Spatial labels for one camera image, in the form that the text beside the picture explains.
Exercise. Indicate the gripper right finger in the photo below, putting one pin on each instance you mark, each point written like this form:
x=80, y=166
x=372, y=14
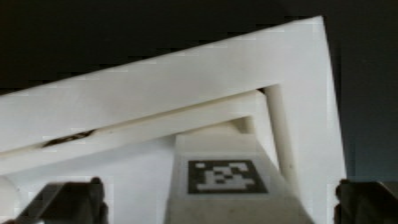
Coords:
x=368, y=202

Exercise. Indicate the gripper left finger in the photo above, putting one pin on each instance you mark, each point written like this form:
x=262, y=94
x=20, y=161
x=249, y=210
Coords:
x=68, y=204

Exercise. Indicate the white square tabletop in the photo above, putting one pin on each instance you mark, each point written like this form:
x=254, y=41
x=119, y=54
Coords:
x=125, y=154

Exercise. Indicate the white table leg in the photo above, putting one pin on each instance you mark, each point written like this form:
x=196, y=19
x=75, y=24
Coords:
x=228, y=187

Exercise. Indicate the white fence right piece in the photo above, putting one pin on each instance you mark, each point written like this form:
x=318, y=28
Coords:
x=270, y=61

